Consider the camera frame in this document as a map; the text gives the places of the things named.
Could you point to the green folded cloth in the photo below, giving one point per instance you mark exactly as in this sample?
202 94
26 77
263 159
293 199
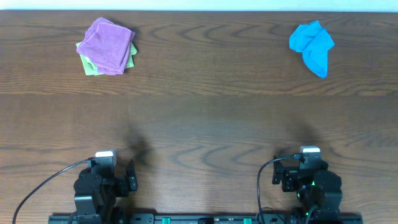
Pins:
91 69

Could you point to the blue microfiber cloth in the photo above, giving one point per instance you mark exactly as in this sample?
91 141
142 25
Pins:
313 42

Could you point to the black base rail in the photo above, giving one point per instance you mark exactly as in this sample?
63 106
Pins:
148 218

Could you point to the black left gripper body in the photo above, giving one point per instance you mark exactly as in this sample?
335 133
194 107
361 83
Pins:
123 182

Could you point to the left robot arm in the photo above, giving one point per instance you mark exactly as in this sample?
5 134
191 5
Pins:
97 189

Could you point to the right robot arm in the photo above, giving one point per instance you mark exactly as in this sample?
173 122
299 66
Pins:
317 189

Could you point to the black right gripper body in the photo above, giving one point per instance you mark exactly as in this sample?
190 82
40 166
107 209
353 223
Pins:
290 182

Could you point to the purple folded cloth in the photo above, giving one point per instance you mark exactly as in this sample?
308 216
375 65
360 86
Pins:
107 46

